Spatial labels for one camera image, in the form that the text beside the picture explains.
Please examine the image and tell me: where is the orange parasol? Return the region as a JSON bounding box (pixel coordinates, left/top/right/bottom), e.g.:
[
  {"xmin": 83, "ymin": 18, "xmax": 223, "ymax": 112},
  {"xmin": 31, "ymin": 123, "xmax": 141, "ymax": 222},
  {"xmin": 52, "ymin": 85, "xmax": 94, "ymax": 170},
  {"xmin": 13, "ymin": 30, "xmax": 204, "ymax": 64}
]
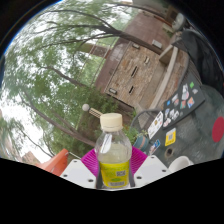
[{"xmin": 36, "ymin": 148, "xmax": 69, "ymax": 177}]

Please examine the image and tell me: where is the leaning slender tree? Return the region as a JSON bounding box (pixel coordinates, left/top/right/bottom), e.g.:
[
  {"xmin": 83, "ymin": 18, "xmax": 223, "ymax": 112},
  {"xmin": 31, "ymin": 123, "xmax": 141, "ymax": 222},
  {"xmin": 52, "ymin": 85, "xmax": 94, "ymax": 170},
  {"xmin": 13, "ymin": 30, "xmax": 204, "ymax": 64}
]
[{"xmin": 18, "ymin": 89, "xmax": 98, "ymax": 148}]

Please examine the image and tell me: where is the yellow card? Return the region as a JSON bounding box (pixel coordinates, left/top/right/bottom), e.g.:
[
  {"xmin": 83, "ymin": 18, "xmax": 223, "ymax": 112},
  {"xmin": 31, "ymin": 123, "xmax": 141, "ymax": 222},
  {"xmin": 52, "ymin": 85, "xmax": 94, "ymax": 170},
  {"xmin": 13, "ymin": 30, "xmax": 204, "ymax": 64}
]
[{"xmin": 164, "ymin": 127, "xmax": 177, "ymax": 147}]

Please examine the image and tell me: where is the large dark forked tree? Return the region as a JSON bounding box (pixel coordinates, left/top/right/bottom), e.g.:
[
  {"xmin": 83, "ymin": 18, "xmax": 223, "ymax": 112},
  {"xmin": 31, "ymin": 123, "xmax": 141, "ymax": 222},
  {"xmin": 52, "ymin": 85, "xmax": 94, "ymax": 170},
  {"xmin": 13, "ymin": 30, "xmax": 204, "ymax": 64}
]
[{"xmin": 43, "ymin": 6, "xmax": 168, "ymax": 56}]

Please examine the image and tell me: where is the clear bottle with yellow label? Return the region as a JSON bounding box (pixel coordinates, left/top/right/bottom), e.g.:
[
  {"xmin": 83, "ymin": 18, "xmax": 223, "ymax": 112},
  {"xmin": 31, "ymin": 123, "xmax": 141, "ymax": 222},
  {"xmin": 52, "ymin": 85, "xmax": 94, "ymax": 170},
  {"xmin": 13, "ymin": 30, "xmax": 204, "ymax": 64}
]
[{"xmin": 94, "ymin": 112, "xmax": 133, "ymax": 190}]

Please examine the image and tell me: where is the blue sticker card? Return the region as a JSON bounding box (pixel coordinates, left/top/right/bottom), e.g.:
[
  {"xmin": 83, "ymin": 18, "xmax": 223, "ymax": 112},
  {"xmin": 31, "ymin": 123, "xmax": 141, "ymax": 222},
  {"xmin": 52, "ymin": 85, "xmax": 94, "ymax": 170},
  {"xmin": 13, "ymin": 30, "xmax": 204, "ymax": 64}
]
[{"xmin": 148, "ymin": 139, "xmax": 162, "ymax": 156}]

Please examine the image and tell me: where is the grey wicker chair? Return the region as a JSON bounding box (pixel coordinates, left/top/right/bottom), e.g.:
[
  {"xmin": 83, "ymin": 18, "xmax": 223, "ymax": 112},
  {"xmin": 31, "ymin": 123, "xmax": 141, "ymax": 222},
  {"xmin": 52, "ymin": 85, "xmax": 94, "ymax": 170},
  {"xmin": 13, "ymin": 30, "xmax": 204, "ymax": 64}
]
[{"xmin": 129, "ymin": 109, "xmax": 163, "ymax": 134}]

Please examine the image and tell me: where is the black laptop with stickers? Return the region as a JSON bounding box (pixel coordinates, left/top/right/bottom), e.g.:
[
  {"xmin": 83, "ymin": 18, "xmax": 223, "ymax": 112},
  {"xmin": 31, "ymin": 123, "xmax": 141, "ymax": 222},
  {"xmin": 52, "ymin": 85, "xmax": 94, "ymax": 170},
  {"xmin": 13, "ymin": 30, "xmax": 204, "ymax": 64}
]
[{"xmin": 162, "ymin": 71, "xmax": 206, "ymax": 129}]

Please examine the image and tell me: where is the wooden lamp post with globe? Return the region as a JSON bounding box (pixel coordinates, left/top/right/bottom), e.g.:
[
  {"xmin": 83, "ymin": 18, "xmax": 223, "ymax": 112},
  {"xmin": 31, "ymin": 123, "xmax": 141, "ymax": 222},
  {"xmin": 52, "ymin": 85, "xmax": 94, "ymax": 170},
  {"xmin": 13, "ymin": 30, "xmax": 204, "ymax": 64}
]
[{"xmin": 81, "ymin": 103, "xmax": 104, "ymax": 118}]

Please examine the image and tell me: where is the white sticker sheet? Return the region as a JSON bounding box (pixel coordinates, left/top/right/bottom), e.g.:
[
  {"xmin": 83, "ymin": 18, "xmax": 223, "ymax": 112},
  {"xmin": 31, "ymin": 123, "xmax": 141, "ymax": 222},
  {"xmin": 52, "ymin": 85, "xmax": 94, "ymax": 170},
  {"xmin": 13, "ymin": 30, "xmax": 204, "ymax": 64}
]
[{"xmin": 147, "ymin": 111, "xmax": 165, "ymax": 140}]

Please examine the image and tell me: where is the grey wall box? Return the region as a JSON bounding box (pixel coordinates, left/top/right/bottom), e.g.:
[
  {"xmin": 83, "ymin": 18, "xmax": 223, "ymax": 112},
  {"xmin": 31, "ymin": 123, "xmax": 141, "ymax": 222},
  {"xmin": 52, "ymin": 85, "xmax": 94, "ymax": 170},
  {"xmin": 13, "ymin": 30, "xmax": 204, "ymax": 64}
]
[{"xmin": 151, "ymin": 39, "xmax": 164, "ymax": 49}]

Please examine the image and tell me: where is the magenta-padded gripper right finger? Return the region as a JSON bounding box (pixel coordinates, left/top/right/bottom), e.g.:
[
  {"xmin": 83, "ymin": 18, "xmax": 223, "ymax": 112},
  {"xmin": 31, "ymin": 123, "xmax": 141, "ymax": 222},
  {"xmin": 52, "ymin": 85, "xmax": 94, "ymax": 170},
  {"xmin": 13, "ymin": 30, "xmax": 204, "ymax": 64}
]
[{"xmin": 128, "ymin": 145, "xmax": 173, "ymax": 188}]

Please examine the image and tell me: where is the potted plant in teal pot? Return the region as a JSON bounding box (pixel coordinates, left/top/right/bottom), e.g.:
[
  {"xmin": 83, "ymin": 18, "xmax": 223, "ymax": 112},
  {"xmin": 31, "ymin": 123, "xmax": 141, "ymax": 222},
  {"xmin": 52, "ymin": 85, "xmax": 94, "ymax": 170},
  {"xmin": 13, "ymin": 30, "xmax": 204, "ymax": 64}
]
[{"xmin": 124, "ymin": 124, "xmax": 150, "ymax": 151}]

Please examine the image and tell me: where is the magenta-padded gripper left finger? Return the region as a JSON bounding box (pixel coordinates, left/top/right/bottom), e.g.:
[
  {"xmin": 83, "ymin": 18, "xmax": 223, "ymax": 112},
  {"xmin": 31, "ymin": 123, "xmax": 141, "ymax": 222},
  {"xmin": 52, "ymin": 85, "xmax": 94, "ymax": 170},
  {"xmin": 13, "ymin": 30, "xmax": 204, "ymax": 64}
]
[{"xmin": 59, "ymin": 148, "xmax": 100, "ymax": 190}]

